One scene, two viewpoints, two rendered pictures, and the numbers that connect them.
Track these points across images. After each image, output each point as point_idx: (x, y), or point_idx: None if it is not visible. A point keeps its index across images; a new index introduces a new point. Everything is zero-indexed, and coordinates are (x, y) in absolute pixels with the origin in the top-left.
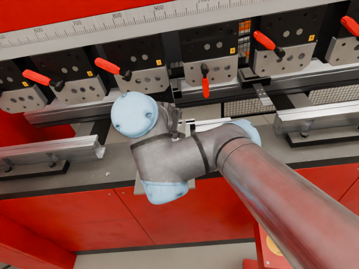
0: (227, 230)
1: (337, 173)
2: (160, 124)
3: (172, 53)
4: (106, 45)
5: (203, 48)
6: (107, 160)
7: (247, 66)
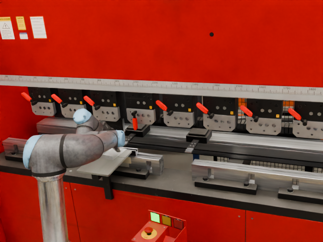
0: None
1: (225, 217)
2: (89, 122)
3: None
4: (92, 91)
5: (136, 102)
6: None
7: None
